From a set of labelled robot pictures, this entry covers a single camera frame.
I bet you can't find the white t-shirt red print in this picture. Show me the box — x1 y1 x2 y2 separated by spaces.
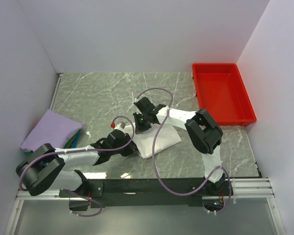
133 124 182 159

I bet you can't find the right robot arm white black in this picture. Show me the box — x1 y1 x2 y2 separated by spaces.
133 97 229 195

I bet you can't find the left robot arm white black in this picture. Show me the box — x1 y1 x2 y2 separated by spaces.
16 129 138 197

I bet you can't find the folded green t-shirt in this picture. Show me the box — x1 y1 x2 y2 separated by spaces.
24 129 83 156

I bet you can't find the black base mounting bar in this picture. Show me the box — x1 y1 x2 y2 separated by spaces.
59 178 233 212

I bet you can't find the folded lavender t-shirt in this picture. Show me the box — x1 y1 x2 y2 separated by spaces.
20 110 83 152

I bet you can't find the red plastic bin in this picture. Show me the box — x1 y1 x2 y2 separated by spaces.
192 63 257 126

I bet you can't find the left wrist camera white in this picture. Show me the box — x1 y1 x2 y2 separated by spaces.
111 122 126 132

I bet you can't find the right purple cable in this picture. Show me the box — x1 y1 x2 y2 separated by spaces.
136 87 232 216

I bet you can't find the purple cable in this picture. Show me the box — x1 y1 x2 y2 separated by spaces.
136 87 232 216
19 115 135 217

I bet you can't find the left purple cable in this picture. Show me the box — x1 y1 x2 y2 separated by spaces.
19 115 135 217

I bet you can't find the aluminium rail frame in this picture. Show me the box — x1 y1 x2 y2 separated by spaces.
5 178 286 235

